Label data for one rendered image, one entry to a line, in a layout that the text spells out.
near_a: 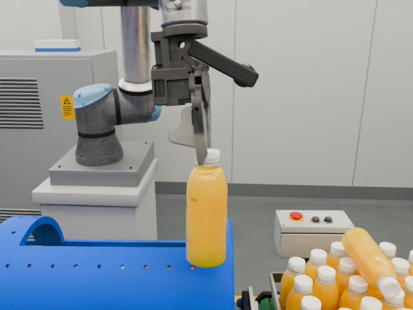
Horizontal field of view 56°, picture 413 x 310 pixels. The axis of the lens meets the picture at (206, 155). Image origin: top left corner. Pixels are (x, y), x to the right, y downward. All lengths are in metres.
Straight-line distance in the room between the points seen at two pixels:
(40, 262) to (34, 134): 1.84
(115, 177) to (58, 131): 1.35
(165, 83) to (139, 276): 0.35
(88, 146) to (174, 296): 0.65
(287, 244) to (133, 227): 0.46
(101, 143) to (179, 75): 0.67
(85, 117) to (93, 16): 2.51
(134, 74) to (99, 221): 0.45
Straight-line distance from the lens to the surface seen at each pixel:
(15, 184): 2.76
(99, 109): 1.20
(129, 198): 1.15
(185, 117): 0.60
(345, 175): 3.88
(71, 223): 1.26
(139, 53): 1.15
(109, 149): 1.24
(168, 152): 3.70
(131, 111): 1.21
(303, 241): 1.11
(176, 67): 0.62
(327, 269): 0.96
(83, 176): 1.22
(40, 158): 2.61
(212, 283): 0.72
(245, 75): 0.60
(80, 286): 0.76
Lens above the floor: 1.62
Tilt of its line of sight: 19 degrees down
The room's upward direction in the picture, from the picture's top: straight up
